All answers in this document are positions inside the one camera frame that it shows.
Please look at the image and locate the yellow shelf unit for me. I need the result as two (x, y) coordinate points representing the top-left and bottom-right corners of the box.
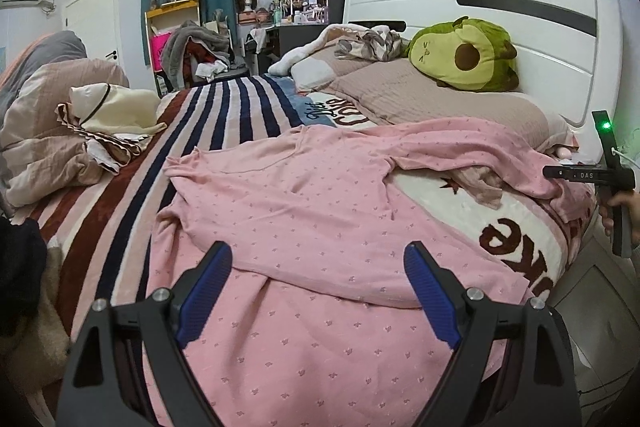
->
(144, 0), (202, 68)

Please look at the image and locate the beige pink quilt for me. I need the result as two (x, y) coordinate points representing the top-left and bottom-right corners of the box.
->
(0, 57), (132, 208)

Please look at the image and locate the dark cloth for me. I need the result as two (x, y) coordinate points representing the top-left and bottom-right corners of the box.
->
(0, 217), (49, 334)

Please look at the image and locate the white bed headboard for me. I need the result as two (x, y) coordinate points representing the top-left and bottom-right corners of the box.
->
(342, 0), (625, 158)

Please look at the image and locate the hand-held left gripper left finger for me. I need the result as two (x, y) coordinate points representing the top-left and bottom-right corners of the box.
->
(55, 241), (233, 427)

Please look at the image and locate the striped fleece blanket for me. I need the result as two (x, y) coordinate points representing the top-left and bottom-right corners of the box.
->
(20, 74), (573, 408)

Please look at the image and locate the brown striped cloth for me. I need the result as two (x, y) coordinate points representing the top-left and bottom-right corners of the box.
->
(55, 102), (157, 174)

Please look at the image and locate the grey patterned cloth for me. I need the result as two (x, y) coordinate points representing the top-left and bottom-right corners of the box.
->
(334, 26), (412, 62)

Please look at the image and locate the beige fluffy cloth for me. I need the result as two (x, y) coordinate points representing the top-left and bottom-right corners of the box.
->
(0, 277), (72, 395)

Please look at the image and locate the pink patterned shirt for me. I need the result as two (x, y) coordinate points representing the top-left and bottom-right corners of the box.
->
(145, 117), (597, 427)

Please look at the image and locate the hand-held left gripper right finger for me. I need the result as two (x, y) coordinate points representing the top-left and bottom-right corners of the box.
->
(402, 241), (583, 427)

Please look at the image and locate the pink bag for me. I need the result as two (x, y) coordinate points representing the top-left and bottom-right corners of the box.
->
(149, 32), (174, 74)

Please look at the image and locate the pile of grey clothes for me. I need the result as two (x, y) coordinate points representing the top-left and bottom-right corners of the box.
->
(162, 20), (233, 90)

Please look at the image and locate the grey quilt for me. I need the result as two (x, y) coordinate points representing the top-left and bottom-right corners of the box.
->
(0, 30), (89, 118)

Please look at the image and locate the person's right hand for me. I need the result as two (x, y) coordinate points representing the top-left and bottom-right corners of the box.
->
(598, 190), (640, 249)

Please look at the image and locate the green avocado plush toy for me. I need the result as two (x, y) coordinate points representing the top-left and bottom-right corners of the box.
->
(405, 18), (521, 94)

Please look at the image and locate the white door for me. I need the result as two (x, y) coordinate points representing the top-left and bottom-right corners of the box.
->
(64, 0), (122, 75)

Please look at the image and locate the cream garment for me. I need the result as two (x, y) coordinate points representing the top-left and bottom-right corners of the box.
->
(67, 83), (169, 138)

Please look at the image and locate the dark desk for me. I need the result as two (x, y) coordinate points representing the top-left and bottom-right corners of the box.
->
(234, 21), (328, 75)

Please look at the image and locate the taupe pillow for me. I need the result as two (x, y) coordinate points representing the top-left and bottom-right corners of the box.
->
(330, 57), (577, 154)

